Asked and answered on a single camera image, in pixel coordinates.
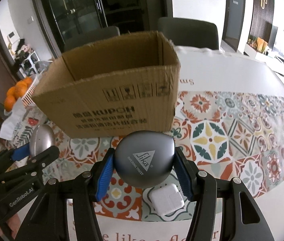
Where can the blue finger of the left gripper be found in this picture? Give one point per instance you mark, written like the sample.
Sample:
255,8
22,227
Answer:
21,153
44,159

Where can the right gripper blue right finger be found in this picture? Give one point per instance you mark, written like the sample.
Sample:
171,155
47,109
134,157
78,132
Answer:
182,176

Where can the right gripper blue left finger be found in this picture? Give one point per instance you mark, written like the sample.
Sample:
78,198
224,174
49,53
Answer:
104,177

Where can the dark grey round case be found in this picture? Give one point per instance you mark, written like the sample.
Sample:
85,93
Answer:
144,159

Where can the floral fabric tissue pouch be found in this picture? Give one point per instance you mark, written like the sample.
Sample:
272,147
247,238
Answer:
19,125

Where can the white square charger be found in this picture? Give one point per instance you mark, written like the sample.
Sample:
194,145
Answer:
166,200

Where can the white fruit basket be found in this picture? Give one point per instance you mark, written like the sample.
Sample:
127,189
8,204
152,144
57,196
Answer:
26,98

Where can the orange fruit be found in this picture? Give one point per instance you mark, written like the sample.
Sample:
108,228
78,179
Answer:
21,88
9,103
28,81

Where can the patterned tablecloth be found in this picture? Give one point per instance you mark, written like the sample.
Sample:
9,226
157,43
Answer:
226,134

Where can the white shoe shelf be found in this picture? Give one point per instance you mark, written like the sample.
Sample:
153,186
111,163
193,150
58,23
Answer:
25,66

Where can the brown cardboard box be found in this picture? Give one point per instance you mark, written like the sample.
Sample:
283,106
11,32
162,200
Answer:
112,87

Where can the left dark chair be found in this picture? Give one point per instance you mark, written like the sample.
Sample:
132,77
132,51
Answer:
91,36

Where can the dark chair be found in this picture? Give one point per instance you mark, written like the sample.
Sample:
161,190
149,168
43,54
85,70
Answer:
91,36
189,32

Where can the white tv console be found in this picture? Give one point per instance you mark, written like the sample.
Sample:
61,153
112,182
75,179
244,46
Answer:
254,54

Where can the right dark chair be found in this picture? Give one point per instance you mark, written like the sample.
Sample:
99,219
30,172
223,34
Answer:
189,32

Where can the dark glass door cabinet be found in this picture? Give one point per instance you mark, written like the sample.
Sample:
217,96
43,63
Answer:
63,20

